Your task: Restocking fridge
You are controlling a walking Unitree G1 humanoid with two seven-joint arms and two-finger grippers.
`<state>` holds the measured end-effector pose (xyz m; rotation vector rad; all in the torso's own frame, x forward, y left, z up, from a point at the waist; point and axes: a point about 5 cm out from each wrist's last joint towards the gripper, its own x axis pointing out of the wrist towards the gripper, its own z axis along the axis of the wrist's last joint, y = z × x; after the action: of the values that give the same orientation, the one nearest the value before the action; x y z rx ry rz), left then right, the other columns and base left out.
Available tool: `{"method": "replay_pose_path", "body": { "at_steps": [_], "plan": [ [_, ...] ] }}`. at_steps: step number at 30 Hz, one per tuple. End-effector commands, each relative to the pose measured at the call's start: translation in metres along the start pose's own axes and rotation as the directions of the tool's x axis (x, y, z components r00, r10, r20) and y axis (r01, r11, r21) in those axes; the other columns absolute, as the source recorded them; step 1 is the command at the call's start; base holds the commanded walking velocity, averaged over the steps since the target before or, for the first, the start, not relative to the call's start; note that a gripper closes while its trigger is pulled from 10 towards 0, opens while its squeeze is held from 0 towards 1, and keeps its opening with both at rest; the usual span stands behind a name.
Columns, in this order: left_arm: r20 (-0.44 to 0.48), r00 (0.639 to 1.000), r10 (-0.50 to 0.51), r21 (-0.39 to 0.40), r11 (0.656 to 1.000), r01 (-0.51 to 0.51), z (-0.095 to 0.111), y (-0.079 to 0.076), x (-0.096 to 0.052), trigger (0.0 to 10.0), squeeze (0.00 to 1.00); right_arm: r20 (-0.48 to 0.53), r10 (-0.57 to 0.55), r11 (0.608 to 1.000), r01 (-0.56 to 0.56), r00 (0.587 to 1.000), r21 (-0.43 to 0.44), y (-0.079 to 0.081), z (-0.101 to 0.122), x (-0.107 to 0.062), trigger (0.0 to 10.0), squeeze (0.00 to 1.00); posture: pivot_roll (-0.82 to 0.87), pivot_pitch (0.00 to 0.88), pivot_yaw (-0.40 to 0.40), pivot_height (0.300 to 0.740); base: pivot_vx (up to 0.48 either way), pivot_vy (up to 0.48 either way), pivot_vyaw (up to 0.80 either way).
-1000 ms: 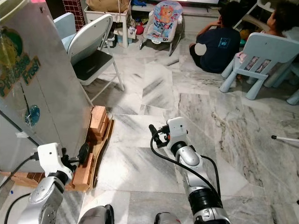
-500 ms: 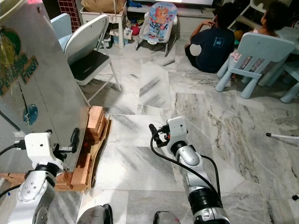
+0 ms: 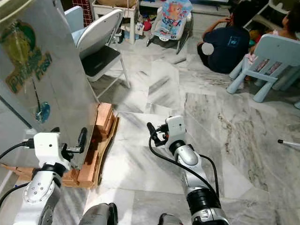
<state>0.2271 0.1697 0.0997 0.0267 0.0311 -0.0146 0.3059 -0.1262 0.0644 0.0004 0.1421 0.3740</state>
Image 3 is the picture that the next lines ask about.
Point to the black and white pen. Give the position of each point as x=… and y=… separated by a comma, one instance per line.
x=288, y=143

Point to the silver fridge door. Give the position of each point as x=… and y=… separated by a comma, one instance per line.
x=70, y=70

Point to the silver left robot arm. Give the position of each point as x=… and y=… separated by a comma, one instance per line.
x=38, y=197

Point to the grey robot left leg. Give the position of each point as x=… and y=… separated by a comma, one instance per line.
x=98, y=215

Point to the white wooden table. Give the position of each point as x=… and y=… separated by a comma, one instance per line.
x=115, y=11

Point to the green fruit sticker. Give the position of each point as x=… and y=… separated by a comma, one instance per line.
x=23, y=47

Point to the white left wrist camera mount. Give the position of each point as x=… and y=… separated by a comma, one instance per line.
x=48, y=149

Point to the grey robot right leg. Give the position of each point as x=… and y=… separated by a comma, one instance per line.
x=172, y=220

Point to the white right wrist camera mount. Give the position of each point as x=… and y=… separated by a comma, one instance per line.
x=176, y=126

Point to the colourful baby bouncer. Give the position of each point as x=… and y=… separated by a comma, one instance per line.
x=172, y=21

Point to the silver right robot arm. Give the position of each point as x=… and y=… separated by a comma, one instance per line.
x=187, y=154

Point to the person in dark shirt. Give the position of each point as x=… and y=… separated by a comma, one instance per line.
x=228, y=49

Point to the grey robot leg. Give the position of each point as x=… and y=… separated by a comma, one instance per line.
x=98, y=215
x=172, y=220

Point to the seated child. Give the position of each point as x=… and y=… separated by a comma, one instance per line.
x=291, y=21

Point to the white folding chair black seat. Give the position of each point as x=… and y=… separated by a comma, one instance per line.
x=101, y=33

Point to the grey fridge body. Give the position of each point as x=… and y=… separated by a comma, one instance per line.
x=11, y=138

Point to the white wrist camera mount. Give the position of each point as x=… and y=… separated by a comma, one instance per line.
x=176, y=126
x=48, y=149

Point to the light blue kid chair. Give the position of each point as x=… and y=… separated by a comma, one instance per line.
x=274, y=51

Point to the pale blue plastic chair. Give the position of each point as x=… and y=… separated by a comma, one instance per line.
x=73, y=18

